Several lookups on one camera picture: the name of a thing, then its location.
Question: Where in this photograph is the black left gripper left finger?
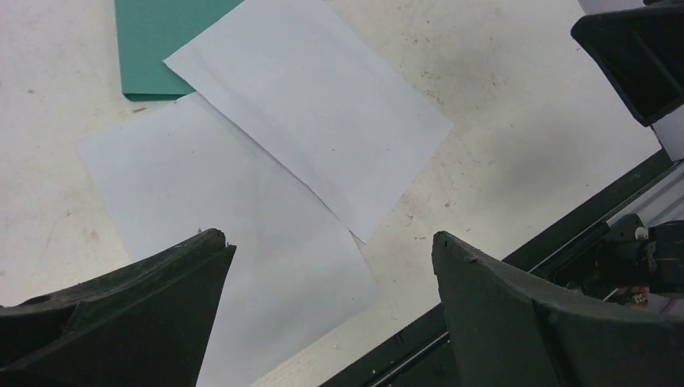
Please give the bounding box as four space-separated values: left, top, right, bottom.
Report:
1 229 236 386

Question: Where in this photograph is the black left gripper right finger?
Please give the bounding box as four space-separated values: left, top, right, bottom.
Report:
432 231 683 386

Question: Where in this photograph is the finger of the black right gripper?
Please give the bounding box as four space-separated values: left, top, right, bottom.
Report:
570 1 683 127

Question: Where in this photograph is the white paper sheet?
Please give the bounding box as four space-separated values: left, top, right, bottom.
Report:
165 0 453 241
79 94 379 386

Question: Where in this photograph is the teal plastic folder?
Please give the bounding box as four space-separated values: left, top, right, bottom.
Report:
114 0 241 102

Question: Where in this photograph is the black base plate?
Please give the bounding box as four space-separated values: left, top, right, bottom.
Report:
324 150 679 386

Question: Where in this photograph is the aluminium frame rail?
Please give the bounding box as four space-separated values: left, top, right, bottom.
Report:
605 161 683 227

